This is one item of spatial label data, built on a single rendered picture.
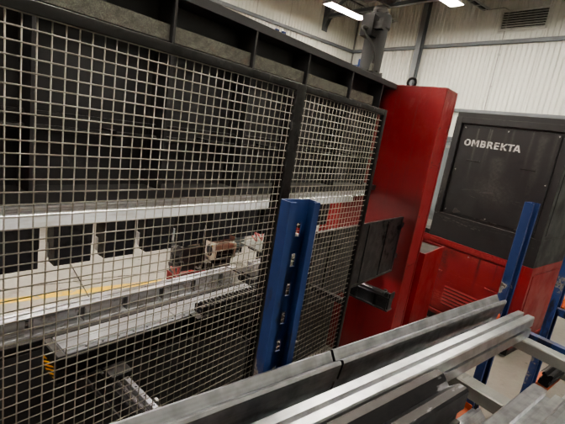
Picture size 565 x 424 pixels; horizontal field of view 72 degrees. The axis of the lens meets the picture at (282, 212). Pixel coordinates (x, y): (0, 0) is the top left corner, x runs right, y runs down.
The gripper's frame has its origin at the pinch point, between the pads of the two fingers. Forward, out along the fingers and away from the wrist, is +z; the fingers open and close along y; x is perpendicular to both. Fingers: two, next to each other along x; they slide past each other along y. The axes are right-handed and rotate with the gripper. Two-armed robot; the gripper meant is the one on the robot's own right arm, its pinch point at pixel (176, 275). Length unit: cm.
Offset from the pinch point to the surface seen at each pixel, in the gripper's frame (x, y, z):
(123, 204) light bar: -66, 91, -47
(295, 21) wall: 581, -478, -515
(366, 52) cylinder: 111, 77, -153
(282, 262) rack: -82, 200, -37
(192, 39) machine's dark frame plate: -40, 100, -114
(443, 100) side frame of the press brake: 150, 113, -118
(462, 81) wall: 788, -146, -322
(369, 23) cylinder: 104, 84, -169
